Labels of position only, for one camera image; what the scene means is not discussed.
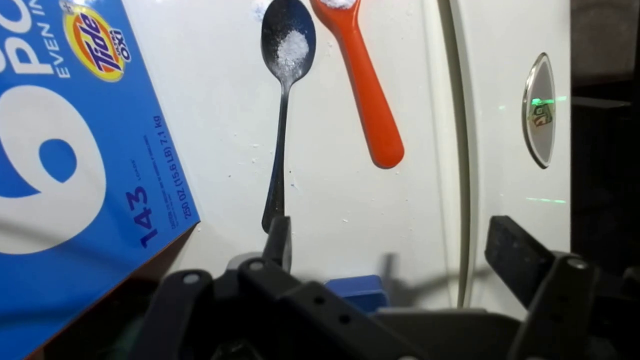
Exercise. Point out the white washing machine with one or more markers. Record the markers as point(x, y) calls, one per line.
point(333, 221)

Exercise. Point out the oval metal washer badge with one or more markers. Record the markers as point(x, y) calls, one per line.
point(539, 113)

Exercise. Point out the orange plastic spoon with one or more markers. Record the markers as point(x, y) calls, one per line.
point(367, 86)

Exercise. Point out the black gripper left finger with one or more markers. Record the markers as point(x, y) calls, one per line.
point(300, 313)

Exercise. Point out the blue Tide detergent box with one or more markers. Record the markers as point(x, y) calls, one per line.
point(81, 166)

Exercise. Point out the dark metal spoon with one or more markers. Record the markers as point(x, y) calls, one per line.
point(288, 46)

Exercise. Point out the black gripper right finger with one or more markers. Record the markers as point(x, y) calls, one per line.
point(560, 293)

